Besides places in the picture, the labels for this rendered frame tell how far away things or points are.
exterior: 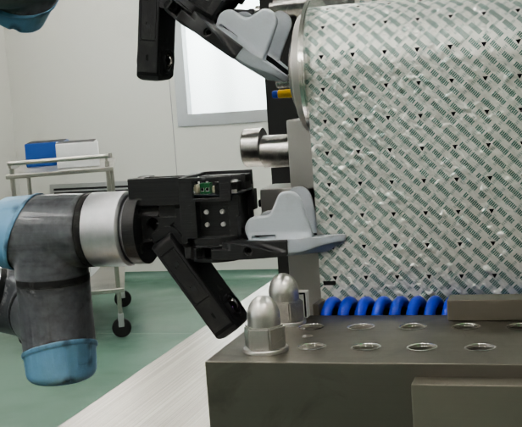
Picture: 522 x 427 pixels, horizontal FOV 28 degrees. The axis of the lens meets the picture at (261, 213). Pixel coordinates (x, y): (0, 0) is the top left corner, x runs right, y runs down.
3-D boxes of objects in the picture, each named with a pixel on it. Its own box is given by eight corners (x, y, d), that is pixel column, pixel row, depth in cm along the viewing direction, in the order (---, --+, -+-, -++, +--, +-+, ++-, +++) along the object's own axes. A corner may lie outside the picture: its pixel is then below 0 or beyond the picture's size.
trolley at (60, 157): (34, 313, 630) (16, 141, 618) (131, 305, 637) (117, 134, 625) (17, 350, 541) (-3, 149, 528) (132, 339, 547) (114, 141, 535)
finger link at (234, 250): (282, 242, 96) (191, 244, 99) (283, 258, 96) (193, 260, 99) (297, 234, 101) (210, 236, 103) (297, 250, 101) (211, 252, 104)
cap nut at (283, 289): (272, 318, 97) (268, 269, 96) (310, 318, 96) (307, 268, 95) (260, 327, 94) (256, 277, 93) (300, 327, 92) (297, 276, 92)
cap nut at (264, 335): (251, 344, 88) (247, 291, 87) (293, 344, 87) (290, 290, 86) (236, 356, 84) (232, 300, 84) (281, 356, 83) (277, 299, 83)
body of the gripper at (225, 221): (235, 176, 98) (115, 181, 101) (241, 268, 99) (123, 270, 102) (259, 169, 105) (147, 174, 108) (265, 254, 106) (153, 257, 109)
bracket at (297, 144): (284, 400, 116) (264, 119, 113) (341, 401, 114) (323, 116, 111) (271, 414, 111) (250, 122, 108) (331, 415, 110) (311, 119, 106)
